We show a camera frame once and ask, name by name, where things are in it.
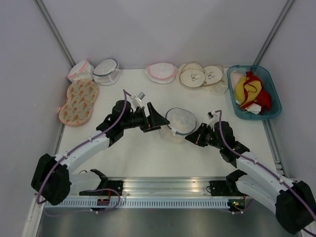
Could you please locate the right aluminium frame post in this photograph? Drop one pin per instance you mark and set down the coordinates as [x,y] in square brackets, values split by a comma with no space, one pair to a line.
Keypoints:
[274,30]

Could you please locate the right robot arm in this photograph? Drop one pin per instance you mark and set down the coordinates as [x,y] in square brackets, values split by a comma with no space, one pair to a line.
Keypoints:
[291,202]

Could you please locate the blue-trimmed white mesh laundry bag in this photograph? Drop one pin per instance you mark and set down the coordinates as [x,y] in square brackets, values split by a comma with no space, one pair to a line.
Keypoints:
[182,123]

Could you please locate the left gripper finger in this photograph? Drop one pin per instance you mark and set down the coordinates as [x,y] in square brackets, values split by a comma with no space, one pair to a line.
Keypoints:
[154,118]
[153,129]

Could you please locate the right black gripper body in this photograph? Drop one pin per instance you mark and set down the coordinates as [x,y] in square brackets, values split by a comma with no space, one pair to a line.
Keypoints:
[207,134]

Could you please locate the right side aluminium rail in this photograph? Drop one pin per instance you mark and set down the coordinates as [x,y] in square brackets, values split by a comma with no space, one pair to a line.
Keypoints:
[272,140]

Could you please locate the left aluminium frame post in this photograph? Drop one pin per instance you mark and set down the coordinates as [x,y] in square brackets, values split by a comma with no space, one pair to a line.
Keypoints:
[54,30]

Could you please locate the teal plastic basket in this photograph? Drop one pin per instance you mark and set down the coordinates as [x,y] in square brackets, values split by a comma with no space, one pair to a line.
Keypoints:
[268,84]

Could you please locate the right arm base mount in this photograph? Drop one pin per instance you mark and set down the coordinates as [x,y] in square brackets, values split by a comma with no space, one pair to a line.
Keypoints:
[227,187]

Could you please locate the yellow bra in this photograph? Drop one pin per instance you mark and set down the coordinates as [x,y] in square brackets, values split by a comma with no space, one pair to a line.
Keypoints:
[247,90]

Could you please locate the red bra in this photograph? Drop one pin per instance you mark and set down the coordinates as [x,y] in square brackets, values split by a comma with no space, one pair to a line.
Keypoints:
[264,98]

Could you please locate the pale pink bra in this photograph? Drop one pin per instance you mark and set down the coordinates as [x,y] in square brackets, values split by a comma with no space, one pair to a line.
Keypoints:
[235,78]

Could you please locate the pink-trimmed round mesh bag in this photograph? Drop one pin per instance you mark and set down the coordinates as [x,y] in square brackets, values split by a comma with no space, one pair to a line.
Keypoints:
[162,73]

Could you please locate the white slotted cable duct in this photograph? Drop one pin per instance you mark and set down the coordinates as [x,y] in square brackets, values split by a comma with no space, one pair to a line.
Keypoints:
[209,203]

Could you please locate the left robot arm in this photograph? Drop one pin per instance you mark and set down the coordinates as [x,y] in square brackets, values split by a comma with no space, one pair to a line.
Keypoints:
[55,177]

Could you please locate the beige bra-print laundry bag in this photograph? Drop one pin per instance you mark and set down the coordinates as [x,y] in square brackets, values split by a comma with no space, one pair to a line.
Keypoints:
[190,75]

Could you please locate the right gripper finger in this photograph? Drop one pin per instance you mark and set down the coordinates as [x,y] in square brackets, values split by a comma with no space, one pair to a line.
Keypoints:
[194,137]
[199,143]

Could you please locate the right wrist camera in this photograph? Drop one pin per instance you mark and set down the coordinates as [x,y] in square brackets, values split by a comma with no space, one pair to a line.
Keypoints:
[213,118]

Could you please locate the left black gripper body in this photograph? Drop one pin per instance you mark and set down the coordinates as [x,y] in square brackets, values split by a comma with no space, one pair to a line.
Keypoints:
[143,122]

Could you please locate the pink-trimmed crumpled mesh bag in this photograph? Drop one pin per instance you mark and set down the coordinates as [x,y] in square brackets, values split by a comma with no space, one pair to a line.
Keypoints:
[82,70]

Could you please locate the aluminium frame post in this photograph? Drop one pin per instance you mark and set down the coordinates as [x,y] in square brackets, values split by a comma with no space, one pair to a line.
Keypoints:
[54,30]
[274,30]

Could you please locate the white garment in basket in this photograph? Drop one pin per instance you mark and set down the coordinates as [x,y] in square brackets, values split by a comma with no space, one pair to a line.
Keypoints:
[249,106]

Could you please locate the floral beige laundry bag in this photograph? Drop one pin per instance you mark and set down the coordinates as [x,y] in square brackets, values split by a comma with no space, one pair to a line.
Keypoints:
[80,99]

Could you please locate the blue-trimmed cylindrical mesh bag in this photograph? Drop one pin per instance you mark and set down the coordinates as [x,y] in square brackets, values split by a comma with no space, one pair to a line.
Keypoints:
[107,72]

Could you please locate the left side aluminium rail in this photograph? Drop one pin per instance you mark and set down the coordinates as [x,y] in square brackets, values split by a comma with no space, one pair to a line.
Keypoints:
[56,146]

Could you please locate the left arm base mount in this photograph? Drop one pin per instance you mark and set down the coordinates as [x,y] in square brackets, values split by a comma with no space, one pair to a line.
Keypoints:
[104,187]

